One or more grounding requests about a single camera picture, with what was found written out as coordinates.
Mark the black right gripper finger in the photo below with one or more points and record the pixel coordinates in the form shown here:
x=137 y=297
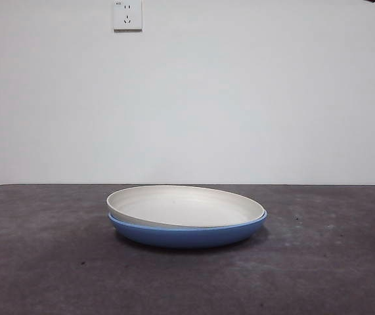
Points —
x=372 y=1

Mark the white round plate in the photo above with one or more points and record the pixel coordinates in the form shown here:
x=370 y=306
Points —
x=180 y=203

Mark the blue round plate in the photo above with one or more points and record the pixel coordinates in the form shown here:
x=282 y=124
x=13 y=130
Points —
x=180 y=236

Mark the white wall socket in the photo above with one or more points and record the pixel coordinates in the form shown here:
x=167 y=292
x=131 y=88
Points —
x=121 y=19

